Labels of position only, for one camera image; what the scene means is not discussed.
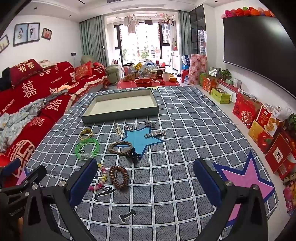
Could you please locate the brown braided bracelet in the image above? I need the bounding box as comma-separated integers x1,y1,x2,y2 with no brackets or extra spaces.
109,141,134,158

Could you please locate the large red gift box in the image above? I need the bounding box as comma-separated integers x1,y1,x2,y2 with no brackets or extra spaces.
232,93,263,129

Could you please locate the red low shelf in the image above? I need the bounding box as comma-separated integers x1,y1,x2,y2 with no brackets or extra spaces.
217,79,238,93

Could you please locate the green curtain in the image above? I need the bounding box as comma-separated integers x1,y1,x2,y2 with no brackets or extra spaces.
178,10,192,67
79,16,108,67

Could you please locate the hanging laundry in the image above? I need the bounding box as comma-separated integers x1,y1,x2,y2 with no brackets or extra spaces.
116,13,176,35

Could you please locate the large double photo frame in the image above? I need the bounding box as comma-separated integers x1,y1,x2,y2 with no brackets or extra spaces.
13,22,40,45

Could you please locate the black claw hair clip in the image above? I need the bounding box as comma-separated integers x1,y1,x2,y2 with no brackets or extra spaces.
128,147,142,161

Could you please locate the dark clothing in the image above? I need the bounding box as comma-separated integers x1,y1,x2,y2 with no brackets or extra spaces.
0,68,12,91

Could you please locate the brown spiral hair tie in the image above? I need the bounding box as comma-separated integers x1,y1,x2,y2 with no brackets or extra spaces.
109,166,129,191

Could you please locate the green translucent bangle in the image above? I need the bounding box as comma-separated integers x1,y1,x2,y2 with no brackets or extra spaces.
75,138,100,161

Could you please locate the wall television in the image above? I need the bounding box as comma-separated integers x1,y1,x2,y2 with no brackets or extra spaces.
223,16,296,99

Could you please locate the grey shallow tray box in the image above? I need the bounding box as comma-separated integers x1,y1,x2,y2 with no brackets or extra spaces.
81,89,159,124

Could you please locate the red printed pillow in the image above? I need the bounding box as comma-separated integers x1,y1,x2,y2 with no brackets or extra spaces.
9,59,44,86

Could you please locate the red round rug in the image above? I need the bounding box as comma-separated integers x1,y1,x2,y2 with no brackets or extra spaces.
117,77,185,90

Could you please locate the red waffle snack box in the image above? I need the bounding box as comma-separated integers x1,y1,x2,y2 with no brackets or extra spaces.
255,105,281,137

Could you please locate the wall photo frame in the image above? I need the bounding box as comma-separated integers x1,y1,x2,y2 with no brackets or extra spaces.
0,35,10,54

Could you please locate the row of paper flowers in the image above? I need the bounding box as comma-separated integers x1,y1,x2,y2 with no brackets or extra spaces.
221,6,275,19

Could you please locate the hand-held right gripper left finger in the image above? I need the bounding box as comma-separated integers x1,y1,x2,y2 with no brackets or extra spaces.
22,158,102,241

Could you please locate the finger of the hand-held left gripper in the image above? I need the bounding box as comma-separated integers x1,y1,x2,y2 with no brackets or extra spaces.
0,159,22,180
14,165,47,187

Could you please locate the red embroidered pillow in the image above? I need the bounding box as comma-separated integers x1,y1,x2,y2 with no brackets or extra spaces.
74,61,93,80

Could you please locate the red plastic basket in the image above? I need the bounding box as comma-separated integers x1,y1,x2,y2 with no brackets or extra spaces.
134,78,154,88

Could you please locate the pink yellow beaded bracelet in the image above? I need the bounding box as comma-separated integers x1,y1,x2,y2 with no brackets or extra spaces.
88,163,108,192

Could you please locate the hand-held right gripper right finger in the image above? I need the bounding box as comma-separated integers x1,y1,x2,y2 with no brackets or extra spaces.
193,158,270,241

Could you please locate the grey plaid star blanket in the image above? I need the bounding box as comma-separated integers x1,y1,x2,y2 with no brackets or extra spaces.
25,86,279,241

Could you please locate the leafy potted plant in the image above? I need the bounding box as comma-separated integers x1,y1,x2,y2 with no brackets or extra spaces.
287,113,296,139

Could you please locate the yellow red gift box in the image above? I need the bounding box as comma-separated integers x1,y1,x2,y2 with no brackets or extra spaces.
248,120,274,153

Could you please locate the white plastic bag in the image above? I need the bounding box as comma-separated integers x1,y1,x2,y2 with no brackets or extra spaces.
272,106,292,121

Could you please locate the flat red box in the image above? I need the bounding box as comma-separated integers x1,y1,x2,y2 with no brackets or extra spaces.
265,133,293,174

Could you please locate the sofa with red printed cover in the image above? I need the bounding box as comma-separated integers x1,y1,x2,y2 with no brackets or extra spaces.
0,59,109,167

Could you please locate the orange red gift bag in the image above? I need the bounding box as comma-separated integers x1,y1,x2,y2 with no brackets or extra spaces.
202,76,218,94

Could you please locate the black glass cabinet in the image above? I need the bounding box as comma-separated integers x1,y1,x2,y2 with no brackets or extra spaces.
189,5,207,56

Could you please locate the star rhinestone hair clip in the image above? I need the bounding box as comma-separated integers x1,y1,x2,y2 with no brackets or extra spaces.
144,130,167,139

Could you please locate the pink box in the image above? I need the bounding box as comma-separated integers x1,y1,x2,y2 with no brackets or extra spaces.
282,181,296,216

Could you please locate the green cardboard box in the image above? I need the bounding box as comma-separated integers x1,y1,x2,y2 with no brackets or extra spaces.
211,88,232,104

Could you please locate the small potted plant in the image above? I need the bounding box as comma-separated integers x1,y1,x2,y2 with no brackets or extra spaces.
217,68,232,81

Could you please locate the yellow cord bracelet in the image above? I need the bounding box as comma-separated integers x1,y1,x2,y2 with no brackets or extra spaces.
79,128,94,141

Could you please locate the light blue blanket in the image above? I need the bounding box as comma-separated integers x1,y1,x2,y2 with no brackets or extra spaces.
0,98,47,152

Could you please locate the pile of household clutter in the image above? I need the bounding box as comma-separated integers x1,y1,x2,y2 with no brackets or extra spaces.
122,60,162,80

